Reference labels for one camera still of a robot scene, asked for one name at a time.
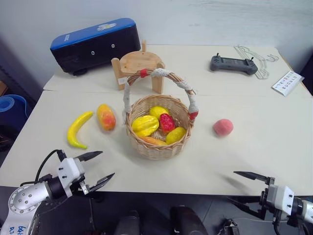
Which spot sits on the blue and black case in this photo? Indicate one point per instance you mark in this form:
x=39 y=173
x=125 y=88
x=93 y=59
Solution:
x=93 y=46

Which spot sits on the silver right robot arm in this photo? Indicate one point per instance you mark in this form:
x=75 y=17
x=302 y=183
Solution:
x=305 y=209

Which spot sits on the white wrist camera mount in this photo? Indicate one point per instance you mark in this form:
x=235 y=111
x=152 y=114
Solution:
x=281 y=199
x=69 y=169

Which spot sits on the round yellow toy lemon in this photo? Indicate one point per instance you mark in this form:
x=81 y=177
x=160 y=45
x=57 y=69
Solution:
x=157 y=111

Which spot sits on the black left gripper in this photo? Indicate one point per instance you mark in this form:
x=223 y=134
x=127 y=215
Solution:
x=83 y=186

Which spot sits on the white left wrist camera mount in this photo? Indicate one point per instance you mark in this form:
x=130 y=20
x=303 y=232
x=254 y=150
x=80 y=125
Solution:
x=69 y=169

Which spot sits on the orange yellow toy mango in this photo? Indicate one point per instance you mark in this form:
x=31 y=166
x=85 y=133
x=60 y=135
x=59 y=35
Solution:
x=106 y=118

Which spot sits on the red strawberry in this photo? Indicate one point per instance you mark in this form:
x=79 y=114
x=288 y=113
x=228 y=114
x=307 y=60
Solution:
x=167 y=123

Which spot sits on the blue rolled mat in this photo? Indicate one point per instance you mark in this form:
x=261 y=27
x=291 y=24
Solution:
x=12 y=107

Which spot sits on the yellow toy banana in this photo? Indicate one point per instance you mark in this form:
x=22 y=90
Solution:
x=73 y=133

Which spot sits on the oval yellow toy fruit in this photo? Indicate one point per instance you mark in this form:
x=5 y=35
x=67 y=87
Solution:
x=175 y=135

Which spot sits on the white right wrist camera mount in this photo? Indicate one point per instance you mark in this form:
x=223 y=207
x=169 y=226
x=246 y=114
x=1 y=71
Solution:
x=281 y=199

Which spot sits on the dark rounded shape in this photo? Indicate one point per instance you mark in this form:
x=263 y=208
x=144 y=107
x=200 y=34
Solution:
x=128 y=224

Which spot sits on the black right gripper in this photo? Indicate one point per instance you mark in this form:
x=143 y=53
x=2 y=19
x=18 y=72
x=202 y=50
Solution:
x=267 y=182

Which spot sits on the small wooden stool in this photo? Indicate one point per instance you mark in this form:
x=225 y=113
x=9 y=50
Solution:
x=139 y=62

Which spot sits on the yellow toy starfruit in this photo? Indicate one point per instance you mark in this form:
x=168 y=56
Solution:
x=144 y=124

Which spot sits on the pink toy peach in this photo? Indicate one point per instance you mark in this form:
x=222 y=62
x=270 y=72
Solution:
x=223 y=127

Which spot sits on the white paper card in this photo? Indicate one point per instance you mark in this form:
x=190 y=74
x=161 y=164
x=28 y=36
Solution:
x=288 y=83

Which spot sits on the grey handheld controller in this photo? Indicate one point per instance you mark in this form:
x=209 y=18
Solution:
x=232 y=64

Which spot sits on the orange toy fruit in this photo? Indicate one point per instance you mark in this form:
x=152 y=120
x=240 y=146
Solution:
x=152 y=140

